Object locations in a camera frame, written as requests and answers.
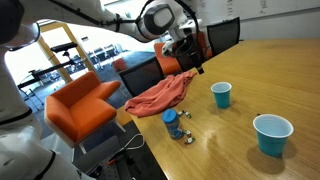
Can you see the orange clamp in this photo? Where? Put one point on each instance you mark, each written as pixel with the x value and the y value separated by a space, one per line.
pixel 112 162

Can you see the wooden door frame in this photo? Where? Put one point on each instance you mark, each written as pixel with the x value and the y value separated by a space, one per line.
pixel 53 58

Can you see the orange crumpled cloth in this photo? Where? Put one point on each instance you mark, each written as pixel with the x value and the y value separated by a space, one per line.
pixel 160 96

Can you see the black robot stand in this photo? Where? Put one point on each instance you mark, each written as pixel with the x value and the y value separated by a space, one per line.
pixel 146 166

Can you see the blue plastic cup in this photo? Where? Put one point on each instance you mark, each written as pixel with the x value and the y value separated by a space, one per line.
pixel 271 143
pixel 222 98

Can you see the black mesh office chair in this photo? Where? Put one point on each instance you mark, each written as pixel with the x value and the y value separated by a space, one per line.
pixel 223 35
pixel 140 78

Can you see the small red chair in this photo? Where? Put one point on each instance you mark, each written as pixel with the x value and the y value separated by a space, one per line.
pixel 119 64

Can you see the small wrapped candy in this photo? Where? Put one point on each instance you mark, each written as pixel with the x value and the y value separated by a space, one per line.
pixel 188 115
pixel 190 140
pixel 181 113
pixel 187 133

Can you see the black camera stand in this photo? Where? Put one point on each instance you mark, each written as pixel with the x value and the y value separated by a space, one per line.
pixel 63 47

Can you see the blue lidded jar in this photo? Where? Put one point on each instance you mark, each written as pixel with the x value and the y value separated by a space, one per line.
pixel 172 125

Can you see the orange armchair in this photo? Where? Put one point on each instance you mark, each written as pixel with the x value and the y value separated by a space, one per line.
pixel 83 110

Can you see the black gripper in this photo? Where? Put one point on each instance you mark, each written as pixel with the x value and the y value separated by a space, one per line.
pixel 186 45

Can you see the orange lounge chair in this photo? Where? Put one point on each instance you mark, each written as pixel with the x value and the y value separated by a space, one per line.
pixel 166 63

